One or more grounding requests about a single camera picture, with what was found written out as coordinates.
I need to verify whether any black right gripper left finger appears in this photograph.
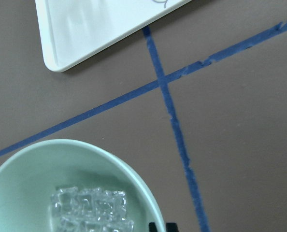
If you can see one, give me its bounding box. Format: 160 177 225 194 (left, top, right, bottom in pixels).
149 222 158 232

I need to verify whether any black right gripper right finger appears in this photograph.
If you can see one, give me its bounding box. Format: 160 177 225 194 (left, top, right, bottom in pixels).
166 222 177 232

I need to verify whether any light green bowl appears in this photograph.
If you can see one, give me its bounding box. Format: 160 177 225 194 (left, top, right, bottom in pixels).
0 139 166 232

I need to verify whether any clear ice cubes pile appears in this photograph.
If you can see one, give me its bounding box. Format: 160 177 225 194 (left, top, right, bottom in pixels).
50 187 134 232

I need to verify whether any cream bear tray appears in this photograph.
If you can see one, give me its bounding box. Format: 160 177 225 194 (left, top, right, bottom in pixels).
35 0 188 72

